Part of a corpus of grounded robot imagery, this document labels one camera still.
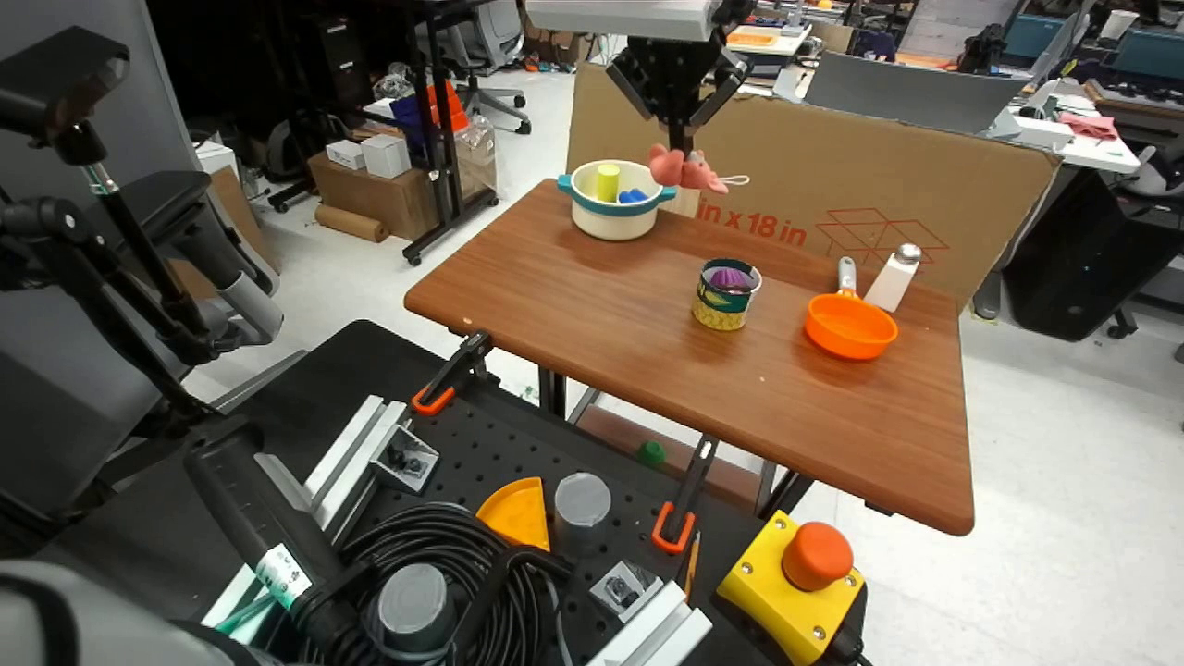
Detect white bowl teal handles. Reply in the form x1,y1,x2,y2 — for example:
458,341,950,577
553,158,680,244

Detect aluminium extrusion rail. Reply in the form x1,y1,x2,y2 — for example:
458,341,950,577
305,393,413,534
588,581,720,666

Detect white desk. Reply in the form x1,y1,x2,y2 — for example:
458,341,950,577
986,77,1143,179

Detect cardboard box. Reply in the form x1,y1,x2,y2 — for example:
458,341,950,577
308,119,503,244

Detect cardboard panel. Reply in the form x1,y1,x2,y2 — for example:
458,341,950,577
567,61,1062,316

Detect black clamp orange handle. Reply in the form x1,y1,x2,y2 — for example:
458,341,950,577
409,329,495,417
649,433,721,557

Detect black metal rack stand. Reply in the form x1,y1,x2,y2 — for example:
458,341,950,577
401,0,503,267

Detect white bottle grey cap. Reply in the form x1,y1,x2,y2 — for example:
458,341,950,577
861,239,927,316

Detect white box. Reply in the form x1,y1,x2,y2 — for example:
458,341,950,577
321,128,415,184

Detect black cable coil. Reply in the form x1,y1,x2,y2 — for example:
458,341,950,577
289,494,577,666

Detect metal corner bracket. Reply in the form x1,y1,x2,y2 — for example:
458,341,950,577
376,423,445,494

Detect black office chair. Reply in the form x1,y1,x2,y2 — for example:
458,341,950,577
1000,158,1184,344

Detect grey rounded housing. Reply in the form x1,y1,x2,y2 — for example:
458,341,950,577
0,557,251,666

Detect orange wedge piece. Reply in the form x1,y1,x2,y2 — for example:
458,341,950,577
474,472,556,554

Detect black camera on stand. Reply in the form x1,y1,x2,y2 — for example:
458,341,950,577
0,26,200,413

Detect orange bowl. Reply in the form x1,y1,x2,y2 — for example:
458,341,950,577
803,291,903,367

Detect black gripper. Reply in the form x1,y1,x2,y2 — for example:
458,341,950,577
609,33,754,158

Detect black padded tube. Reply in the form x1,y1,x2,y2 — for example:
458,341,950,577
181,413,355,620

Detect grey partition panel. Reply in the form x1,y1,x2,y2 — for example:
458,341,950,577
806,48,1030,137

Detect grey cylinder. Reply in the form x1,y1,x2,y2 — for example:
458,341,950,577
553,470,615,561
376,561,456,660

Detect yellow labelled can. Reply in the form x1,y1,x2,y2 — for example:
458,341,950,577
691,255,768,338

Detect black perforated board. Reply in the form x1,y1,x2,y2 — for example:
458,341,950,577
35,316,875,666

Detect cardboard tube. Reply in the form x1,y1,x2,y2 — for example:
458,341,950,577
313,201,390,246

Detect grey metal table leg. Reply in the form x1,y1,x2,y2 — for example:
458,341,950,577
537,367,575,423

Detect orange pencil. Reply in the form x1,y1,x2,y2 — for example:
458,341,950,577
680,530,707,607

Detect yellow emergency stop box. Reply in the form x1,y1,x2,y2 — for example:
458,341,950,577
720,508,869,666

